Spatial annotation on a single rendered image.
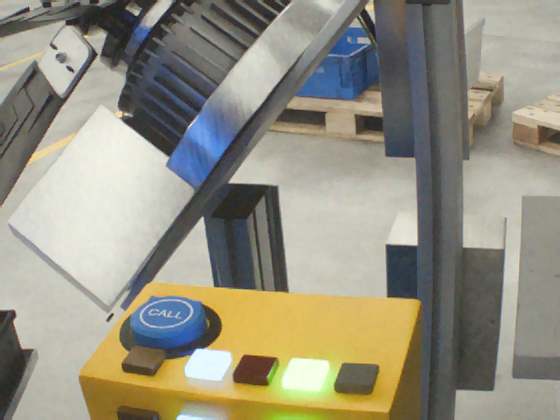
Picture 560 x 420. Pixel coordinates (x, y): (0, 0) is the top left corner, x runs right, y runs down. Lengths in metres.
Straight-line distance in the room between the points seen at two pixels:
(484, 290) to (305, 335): 0.61
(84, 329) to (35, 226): 1.78
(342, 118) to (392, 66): 2.79
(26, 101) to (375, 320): 0.59
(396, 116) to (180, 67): 0.27
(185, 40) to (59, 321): 1.92
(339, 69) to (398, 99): 2.82
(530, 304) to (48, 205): 0.48
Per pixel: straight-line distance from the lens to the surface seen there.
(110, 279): 0.76
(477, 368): 1.08
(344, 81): 3.75
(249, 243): 0.93
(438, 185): 0.86
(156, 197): 0.78
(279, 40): 0.74
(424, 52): 0.80
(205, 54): 0.76
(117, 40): 0.82
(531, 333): 0.79
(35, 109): 0.90
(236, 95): 0.73
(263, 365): 0.39
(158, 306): 0.43
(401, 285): 1.02
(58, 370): 2.37
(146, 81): 0.79
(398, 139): 0.93
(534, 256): 0.92
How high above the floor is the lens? 1.30
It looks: 25 degrees down
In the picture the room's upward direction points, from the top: 6 degrees counter-clockwise
